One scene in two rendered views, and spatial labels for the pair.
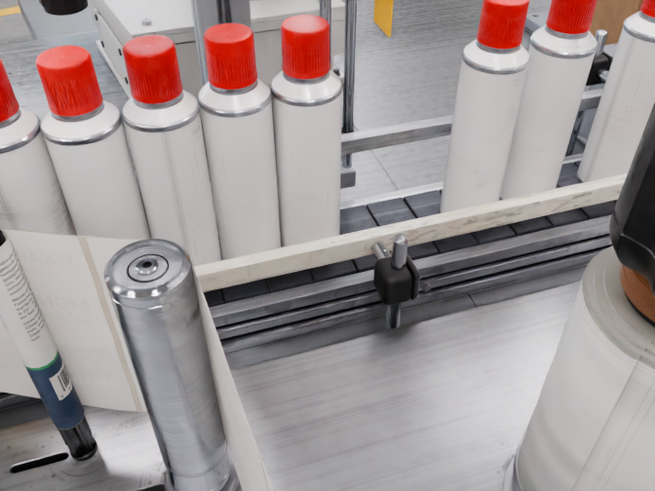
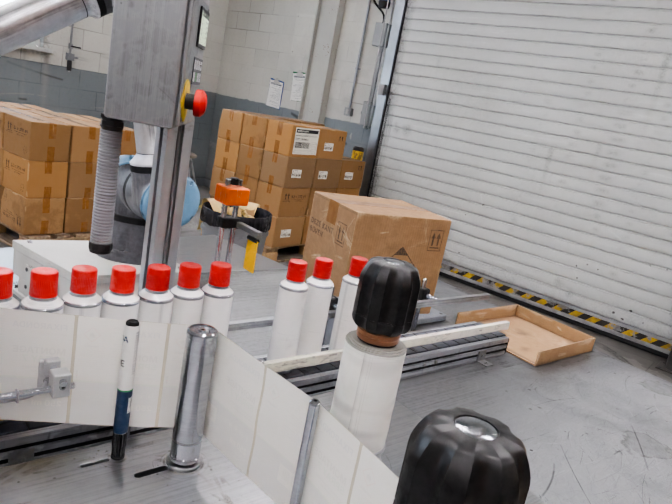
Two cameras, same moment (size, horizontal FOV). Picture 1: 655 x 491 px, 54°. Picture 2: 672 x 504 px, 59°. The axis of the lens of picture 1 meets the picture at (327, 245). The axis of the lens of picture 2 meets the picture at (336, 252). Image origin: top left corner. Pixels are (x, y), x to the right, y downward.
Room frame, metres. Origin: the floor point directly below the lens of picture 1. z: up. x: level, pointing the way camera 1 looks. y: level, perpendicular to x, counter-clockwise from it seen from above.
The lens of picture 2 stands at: (-0.47, 0.23, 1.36)
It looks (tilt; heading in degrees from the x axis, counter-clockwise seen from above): 14 degrees down; 335
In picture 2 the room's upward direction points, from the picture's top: 11 degrees clockwise
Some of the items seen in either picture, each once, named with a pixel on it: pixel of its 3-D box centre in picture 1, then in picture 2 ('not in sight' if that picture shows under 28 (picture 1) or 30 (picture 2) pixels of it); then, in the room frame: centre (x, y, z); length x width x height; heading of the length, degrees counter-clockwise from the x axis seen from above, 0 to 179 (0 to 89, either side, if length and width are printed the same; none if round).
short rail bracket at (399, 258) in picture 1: (396, 291); not in sight; (0.36, -0.06, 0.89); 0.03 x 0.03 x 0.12; 18
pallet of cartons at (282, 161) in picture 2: not in sight; (288, 185); (4.63, -1.51, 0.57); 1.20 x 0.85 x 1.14; 121
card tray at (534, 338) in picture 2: not in sight; (525, 331); (0.74, -0.94, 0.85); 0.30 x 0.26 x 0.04; 108
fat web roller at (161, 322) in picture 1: (179, 391); (192, 397); (0.21, 0.08, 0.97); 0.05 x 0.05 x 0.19
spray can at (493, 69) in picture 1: (483, 119); (288, 315); (0.47, -0.13, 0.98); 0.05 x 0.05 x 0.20
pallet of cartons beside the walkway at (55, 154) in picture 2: not in sight; (46, 173); (4.47, 0.45, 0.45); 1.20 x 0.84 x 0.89; 30
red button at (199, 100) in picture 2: not in sight; (195, 102); (0.41, 0.09, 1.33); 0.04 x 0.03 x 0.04; 163
